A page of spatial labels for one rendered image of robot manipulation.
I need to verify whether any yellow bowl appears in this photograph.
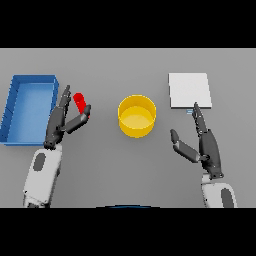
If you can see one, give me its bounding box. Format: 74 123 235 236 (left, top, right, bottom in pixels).
117 94 157 139

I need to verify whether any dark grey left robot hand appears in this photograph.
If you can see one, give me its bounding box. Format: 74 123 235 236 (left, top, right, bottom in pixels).
43 84 92 151

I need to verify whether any red beaker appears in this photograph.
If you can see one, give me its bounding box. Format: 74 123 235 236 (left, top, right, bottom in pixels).
72 92 91 120

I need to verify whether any pale square measuring scale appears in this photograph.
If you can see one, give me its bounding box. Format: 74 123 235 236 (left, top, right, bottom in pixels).
168 72 213 110

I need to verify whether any blue tray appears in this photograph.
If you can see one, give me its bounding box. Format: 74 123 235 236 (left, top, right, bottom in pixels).
0 74 60 147

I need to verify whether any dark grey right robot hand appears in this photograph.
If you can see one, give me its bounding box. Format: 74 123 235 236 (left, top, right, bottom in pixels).
169 101 225 180

